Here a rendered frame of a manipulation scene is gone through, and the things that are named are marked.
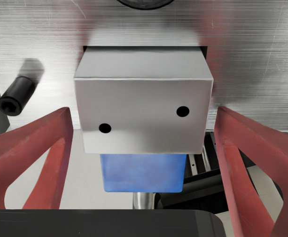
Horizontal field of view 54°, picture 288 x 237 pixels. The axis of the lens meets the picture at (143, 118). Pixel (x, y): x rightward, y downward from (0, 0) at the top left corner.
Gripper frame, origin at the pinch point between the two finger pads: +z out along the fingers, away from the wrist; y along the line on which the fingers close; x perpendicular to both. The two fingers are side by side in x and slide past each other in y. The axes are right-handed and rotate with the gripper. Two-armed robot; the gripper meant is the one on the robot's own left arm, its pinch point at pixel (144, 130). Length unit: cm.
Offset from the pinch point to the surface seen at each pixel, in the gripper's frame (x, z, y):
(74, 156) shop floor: 86, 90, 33
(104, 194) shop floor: 113, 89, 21
